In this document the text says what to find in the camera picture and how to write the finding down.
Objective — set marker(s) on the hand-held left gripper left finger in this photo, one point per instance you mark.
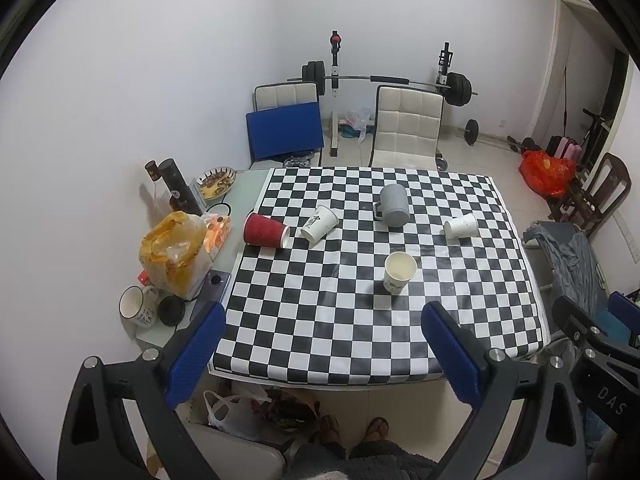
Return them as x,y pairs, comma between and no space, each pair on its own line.
196,355

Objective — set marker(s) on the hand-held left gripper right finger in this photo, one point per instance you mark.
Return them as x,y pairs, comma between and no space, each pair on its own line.
450,355

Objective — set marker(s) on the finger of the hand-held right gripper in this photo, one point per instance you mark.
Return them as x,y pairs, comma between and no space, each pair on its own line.
580,317
625,315

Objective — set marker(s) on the white paper cup cream inside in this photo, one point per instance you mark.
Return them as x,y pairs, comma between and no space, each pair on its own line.
399,275

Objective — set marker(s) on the white speckled paper cup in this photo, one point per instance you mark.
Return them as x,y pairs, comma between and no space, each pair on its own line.
461,226

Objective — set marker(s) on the red ribbed paper cup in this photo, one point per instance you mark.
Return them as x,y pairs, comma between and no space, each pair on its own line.
262,230

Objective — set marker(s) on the white paper cup black print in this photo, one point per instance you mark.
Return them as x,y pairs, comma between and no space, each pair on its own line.
320,224

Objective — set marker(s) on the black round lid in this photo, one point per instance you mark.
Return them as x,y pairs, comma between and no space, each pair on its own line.
172,311

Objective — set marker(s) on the grey cloth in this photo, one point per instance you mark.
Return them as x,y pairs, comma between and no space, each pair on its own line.
575,260

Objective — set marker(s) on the dark phone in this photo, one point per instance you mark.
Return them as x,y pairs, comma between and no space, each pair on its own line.
212,287

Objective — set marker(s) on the white mug black print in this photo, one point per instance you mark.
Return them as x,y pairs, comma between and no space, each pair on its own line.
137,310

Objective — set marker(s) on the small red box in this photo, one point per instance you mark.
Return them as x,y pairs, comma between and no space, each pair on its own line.
144,277

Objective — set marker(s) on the yellow plastic bag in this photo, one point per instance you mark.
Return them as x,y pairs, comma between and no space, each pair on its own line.
172,255

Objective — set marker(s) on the black white checkered tablecloth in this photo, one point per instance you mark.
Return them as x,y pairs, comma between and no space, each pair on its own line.
350,320

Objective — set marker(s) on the orange snack packet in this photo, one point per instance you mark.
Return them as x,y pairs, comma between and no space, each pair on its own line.
220,232

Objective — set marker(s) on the dark wooden chair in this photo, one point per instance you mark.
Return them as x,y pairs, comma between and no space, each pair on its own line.
607,185

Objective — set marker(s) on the person's grey fuzzy pants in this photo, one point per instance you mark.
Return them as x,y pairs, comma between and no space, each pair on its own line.
365,462

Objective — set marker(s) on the person's left sandaled foot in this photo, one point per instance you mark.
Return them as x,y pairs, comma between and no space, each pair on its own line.
330,430

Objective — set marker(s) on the red plastic bag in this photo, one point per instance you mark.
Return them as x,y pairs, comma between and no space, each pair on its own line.
547,172

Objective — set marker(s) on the grey mug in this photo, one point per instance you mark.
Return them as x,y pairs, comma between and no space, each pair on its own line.
394,205

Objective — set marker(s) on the pink suitcase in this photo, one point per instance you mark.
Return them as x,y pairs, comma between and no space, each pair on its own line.
567,147

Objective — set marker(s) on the black cylindrical bottle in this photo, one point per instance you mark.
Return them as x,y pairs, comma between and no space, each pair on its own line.
180,185

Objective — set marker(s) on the plate with food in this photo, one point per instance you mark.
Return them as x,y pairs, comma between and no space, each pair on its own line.
216,182

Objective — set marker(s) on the black kick scooter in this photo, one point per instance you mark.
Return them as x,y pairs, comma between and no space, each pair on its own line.
592,132

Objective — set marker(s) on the dumbbell bar with black plate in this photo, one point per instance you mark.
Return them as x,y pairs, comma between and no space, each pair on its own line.
471,132

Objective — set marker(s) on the white padded chair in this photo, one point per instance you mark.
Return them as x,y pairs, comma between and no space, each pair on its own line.
407,125
285,94

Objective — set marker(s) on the blue flat board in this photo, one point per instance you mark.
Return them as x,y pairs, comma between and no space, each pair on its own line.
284,130

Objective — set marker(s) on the white pink plastic bag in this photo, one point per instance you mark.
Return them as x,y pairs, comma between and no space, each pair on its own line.
359,119

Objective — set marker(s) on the barbell with black plates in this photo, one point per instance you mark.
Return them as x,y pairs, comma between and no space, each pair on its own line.
457,89

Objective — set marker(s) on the white barbell stand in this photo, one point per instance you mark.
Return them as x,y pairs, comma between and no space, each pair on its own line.
443,67
334,105

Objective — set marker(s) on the white door frame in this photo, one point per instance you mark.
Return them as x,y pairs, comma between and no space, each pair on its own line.
547,70

